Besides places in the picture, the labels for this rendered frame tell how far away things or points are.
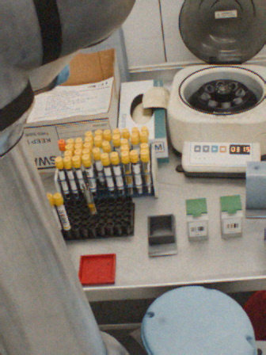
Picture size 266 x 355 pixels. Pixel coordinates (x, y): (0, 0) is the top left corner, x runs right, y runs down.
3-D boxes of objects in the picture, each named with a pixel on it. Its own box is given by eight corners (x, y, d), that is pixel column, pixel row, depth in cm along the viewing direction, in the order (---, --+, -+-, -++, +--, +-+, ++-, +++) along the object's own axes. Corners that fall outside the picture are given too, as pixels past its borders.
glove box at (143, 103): (121, 166, 122) (115, 132, 115) (125, 105, 139) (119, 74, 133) (177, 162, 120) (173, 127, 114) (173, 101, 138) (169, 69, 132)
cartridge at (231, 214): (222, 238, 102) (221, 213, 98) (219, 220, 105) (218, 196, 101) (242, 236, 102) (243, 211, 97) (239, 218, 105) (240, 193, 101)
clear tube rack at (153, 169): (61, 206, 115) (53, 181, 110) (66, 174, 122) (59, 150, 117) (157, 198, 112) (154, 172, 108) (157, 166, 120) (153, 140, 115)
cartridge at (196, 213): (188, 241, 103) (186, 216, 98) (187, 223, 106) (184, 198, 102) (209, 239, 102) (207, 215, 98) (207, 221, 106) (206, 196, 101)
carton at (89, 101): (15, 177, 124) (-3, 124, 114) (35, 106, 145) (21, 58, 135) (120, 168, 121) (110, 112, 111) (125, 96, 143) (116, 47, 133)
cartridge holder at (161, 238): (148, 257, 101) (146, 244, 99) (148, 222, 108) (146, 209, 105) (176, 254, 101) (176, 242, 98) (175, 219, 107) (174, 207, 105)
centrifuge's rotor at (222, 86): (187, 132, 119) (184, 106, 114) (193, 93, 130) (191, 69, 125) (257, 134, 115) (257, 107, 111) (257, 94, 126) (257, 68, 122)
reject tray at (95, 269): (77, 285, 98) (77, 283, 97) (81, 257, 103) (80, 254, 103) (114, 284, 97) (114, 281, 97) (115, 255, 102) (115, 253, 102)
